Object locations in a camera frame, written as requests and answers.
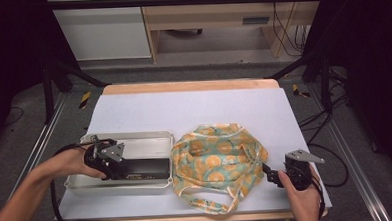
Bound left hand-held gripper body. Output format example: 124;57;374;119
82;135;127;181

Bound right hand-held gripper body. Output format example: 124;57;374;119
283;148;327;192

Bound white plastic tray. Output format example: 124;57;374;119
61;129;178;200

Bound black rectangular box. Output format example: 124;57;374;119
117;157;172;182

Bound orange print fabric bag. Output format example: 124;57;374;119
169;120;273;218

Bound person's right hand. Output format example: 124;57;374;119
277;166;324;221

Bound person's left hand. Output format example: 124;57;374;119
35;146;107;183

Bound yellow tool left floor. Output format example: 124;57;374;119
77;91;93;110

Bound yellow tool floor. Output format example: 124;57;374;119
291;83;312;99
77;91;93;110

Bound yellow tool right floor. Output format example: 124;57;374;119
291;83;312;99

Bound black metal stand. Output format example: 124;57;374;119
41;57;111;125
265;49;334;117

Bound white table mat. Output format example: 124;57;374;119
48;84;332;221

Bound white cabinet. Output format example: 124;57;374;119
46;0;153;63

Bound light wooden desk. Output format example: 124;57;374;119
138;0;330;65

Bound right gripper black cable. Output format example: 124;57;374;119
307;142;352;220

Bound aluminium floor rail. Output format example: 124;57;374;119
0;92;73;221
307;80;392;221

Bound black floor cables bundle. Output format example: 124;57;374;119
295;67;353;146

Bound thin black floor cable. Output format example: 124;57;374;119
0;106;26;128

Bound black hanging desk cables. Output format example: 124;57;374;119
268;0;312;58

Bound black horizontal frame bar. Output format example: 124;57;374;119
47;0;325;14

